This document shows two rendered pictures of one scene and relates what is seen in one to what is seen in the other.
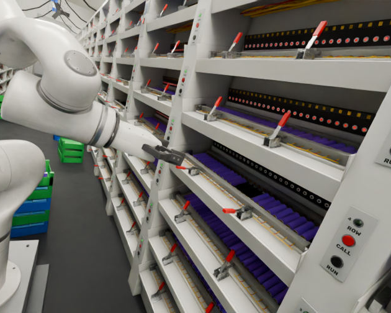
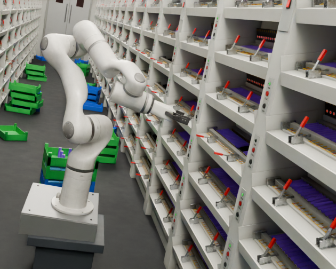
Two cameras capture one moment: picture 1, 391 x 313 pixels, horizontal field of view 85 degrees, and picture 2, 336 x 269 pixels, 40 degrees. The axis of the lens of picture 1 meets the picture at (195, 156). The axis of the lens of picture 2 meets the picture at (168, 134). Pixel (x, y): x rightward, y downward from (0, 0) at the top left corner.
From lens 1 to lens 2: 1.38 m
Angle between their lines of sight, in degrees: 21
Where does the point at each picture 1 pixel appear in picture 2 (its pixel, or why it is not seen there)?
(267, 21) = not seen: hidden behind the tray
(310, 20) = not seen: hidden behind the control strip
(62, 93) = (133, 89)
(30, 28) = (123, 66)
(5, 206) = (94, 151)
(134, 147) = (161, 112)
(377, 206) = (260, 131)
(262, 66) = (239, 63)
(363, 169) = (258, 116)
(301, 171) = (246, 123)
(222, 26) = (236, 24)
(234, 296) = (225, 214)
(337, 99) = not seen: hidden behind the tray
